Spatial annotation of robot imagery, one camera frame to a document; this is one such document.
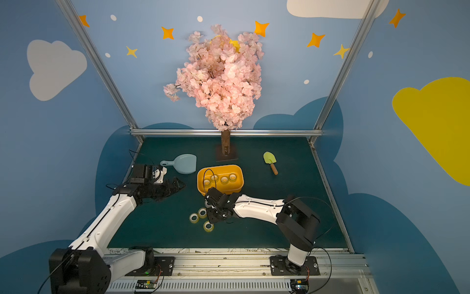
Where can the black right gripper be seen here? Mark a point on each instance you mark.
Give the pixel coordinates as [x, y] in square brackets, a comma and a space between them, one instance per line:
[215, 205]

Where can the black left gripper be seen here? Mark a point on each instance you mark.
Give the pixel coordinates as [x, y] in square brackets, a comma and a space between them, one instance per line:
[163, 187]

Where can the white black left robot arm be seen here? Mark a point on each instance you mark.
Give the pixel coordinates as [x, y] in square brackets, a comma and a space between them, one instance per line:
[83, 268]

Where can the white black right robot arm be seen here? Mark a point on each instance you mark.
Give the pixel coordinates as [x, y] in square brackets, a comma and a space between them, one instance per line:
[297, 222]

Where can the yellow plastic storage box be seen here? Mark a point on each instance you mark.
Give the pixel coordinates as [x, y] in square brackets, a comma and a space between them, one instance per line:
[223, 170]

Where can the light blue plastic dustpan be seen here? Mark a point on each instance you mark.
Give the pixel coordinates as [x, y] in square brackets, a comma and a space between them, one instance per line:
[184, 164]

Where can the left green circuit board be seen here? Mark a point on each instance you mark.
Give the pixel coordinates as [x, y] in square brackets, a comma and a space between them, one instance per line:
[145, 285]

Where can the green circuit board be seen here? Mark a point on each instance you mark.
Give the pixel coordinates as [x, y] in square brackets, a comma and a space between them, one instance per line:
[145, 285]
[299, 286]

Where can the right green circuit board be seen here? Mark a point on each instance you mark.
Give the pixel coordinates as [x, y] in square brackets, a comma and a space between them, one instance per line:
[299, 286]

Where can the pink blossom artificial tree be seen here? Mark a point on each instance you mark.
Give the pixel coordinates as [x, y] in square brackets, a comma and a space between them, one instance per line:
[223, 76]

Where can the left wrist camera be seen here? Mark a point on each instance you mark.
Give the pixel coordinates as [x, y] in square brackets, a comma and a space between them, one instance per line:
[147, 174]

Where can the dark metal tree base plate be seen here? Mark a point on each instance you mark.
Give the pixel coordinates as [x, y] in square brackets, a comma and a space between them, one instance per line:
[221, 156]

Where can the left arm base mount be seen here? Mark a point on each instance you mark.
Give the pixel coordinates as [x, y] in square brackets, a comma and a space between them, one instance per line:
[154, 263]

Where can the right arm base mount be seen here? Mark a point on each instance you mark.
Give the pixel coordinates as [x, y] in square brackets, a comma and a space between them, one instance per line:
[281, 266]

